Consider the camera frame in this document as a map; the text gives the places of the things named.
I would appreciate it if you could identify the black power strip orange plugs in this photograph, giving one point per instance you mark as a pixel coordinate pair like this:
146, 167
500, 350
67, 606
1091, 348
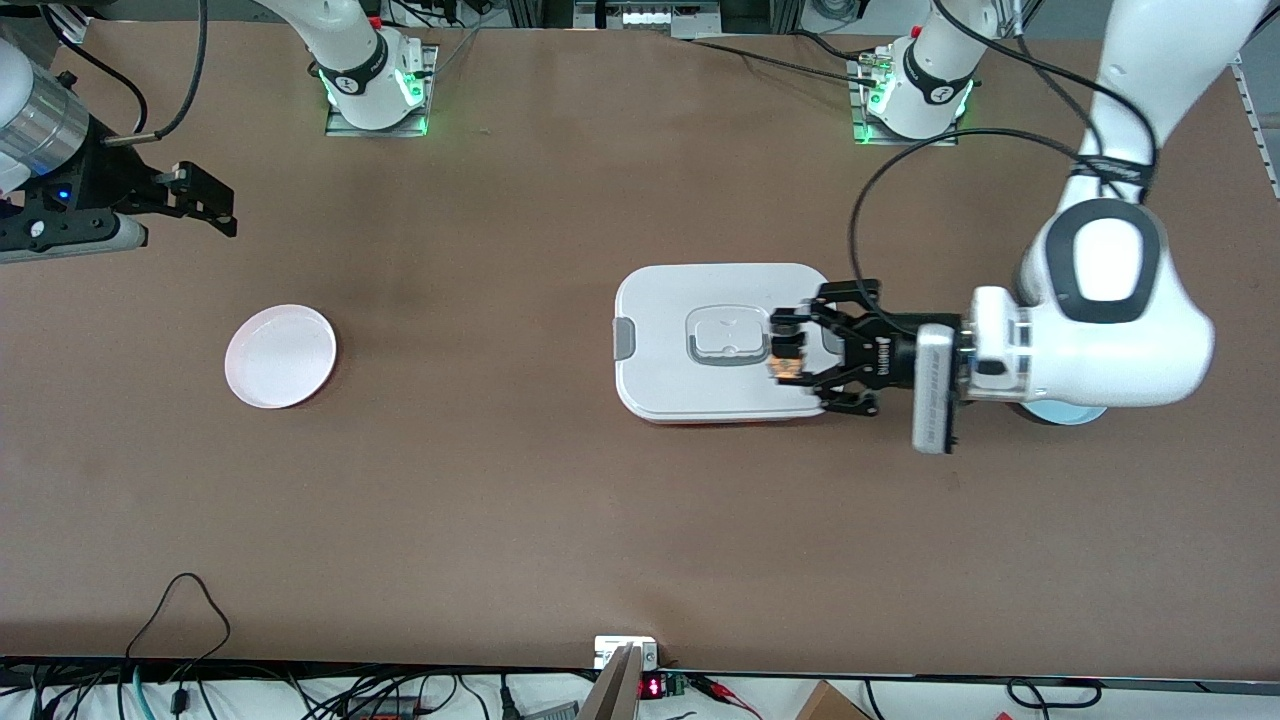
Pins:
385, 708

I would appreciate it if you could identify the red digit display module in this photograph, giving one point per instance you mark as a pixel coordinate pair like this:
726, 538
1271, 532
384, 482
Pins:
652, 687

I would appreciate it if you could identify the small white mounting block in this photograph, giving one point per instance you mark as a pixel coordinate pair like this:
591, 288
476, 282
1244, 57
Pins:
610, 648

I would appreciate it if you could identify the pink round plate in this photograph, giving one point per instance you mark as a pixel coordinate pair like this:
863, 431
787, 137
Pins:
280, 356

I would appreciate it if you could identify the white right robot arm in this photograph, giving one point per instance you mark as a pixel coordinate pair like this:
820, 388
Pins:
365, 60

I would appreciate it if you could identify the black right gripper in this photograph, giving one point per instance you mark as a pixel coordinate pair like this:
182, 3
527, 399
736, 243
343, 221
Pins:
112, 178

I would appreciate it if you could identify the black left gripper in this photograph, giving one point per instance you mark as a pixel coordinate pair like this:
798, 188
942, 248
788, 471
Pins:
884, 357

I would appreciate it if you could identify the light blue round plate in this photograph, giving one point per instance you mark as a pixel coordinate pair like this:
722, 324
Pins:
1065, 416

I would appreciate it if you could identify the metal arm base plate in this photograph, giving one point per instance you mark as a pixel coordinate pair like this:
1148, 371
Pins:
905, 142
345, 131

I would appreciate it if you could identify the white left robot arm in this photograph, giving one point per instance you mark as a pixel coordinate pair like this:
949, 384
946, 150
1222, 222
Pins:
1150, 330

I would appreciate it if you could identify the grey metal bar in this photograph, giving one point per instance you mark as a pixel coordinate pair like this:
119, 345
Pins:
612, 695

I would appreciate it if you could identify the aluminium frame with white label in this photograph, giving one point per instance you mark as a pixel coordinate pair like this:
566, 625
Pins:
660, 17

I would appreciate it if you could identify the brown cardboard box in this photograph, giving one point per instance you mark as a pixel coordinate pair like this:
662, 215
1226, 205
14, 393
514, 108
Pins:
828, 703

